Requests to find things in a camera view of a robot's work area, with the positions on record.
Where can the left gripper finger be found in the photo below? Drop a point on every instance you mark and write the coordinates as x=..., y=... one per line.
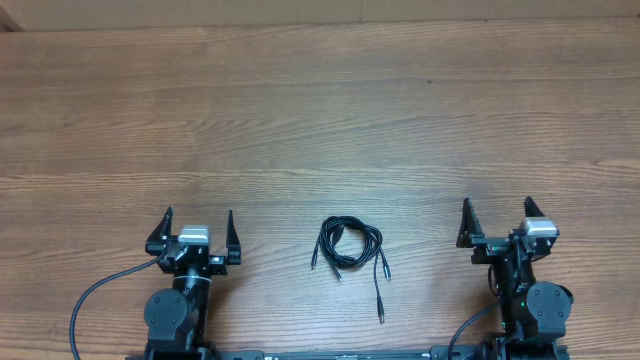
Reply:
x=232, y=240
x=162, y=231

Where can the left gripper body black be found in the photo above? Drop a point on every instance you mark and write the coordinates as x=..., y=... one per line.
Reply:
x=215, y=265

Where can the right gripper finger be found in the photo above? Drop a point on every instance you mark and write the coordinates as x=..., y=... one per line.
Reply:
x=470, y=228
x=531, y=209

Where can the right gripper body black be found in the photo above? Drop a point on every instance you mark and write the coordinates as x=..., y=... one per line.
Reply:
x=490, y=245

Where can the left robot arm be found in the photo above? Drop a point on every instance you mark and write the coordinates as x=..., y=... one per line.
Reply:
x=176, y=317

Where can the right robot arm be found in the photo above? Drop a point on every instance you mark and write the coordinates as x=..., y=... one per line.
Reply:
x=533, y=314

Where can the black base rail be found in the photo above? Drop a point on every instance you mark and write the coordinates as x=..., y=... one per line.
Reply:
x=345, y=355

